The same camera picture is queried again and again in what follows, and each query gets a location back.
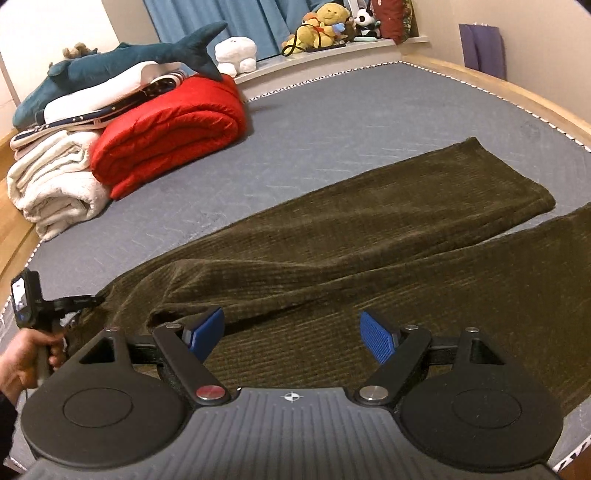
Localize olive corduroy pants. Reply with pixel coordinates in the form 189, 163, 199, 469
65, 136, 591, 416

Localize panda plush toy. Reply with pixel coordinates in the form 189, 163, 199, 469
353, 9, 382, 38

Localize red folded quilt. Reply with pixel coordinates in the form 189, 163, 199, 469
90, 75, 249, 200

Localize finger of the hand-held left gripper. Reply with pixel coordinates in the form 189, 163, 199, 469
46, 294, 106, 318

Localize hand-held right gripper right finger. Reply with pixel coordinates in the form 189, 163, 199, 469
353, 311, 509, 409

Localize navy star-print folded blanket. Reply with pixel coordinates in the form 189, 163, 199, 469
10, 71, 188, 151

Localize grey quilted mattress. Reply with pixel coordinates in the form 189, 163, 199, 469
0, 60, 591, 480

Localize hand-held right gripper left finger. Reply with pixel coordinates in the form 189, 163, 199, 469
69, 307, 232, 409

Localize blue curtain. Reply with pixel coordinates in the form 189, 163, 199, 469
143, 0, 370, 63

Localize wooden bed frame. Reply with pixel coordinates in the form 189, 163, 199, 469
402, 53, 591, 153

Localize white window sill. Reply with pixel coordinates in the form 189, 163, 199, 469
235, 36, 430, 86

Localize person's left hand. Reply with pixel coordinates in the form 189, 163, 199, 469
0, 330, 66, 407

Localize blue shark plush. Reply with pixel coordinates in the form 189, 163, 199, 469
13, 22, 229, 129

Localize small brown plush toy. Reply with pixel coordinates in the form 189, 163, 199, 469
62, 42, 95, 60

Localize white pillow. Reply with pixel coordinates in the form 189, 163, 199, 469
44, 61, 185, 121

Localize white round plush toy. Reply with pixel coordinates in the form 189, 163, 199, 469
215, 37, 258, 77

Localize white folded fleece blanket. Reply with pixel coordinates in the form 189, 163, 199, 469
18, 178, 112, 241
7, 131, 100, 190

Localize yellow plush toy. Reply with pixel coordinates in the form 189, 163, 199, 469
283, 2, 352, 55

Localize red cushion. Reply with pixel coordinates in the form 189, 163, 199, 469
372, 0, 416, 45

